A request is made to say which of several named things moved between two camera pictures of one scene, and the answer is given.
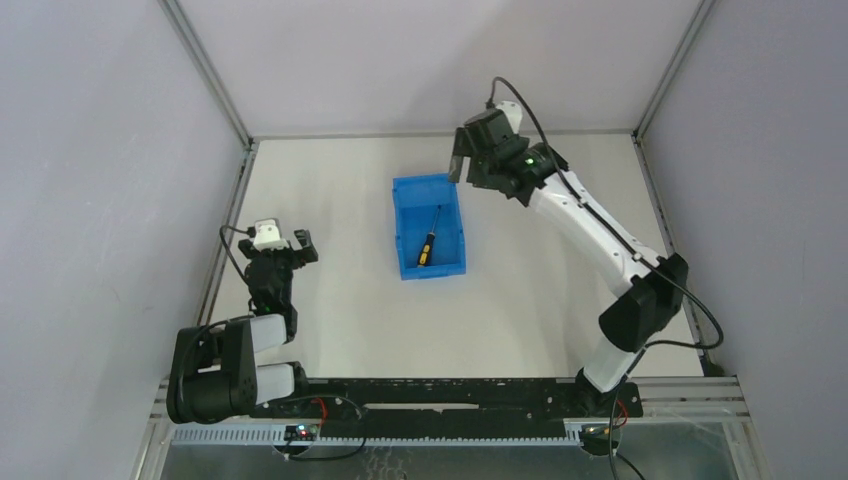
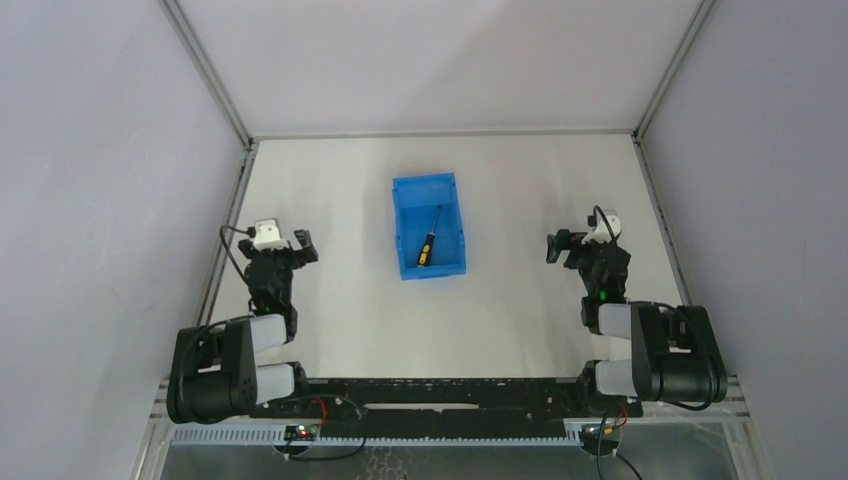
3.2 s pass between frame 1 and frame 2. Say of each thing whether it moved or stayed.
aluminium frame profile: stayed
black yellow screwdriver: stayed
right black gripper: moved
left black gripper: stayed
